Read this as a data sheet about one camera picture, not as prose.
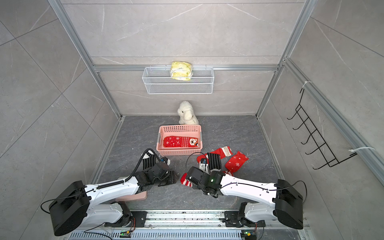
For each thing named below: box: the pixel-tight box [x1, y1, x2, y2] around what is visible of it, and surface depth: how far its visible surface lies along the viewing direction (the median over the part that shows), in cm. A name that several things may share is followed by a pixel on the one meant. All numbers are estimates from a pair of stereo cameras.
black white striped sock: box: [142, 150, 156, 170], surface depth 97 cm
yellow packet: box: [170, 61, 192, 81], surface depth 88 cm
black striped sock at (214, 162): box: [207, 152, 222, 172], surface depth 95 cm
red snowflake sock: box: [225, 151, 249, 174], surface depth 95 cm
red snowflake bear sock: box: [163, 136, 199, 148], surface depth 103 cm
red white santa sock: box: [180, 172, 193, 187], surface depth 87 cm
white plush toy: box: [177, 101, 199, 125], surface depth 100 cm
